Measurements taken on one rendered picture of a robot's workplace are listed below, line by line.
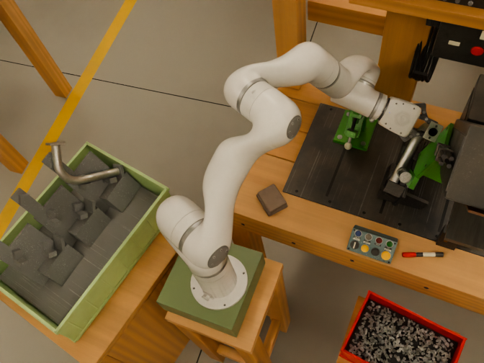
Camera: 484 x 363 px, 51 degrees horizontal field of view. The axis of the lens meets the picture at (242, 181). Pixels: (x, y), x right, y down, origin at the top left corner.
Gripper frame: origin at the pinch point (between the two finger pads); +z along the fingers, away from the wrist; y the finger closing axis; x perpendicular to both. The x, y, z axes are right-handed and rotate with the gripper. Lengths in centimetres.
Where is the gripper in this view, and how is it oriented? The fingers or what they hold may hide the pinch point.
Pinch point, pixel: (429, 129)
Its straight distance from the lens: 165.5
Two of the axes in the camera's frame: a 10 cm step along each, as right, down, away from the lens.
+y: 3.7, -8.5, -3.7
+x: 1.9, -3.2, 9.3
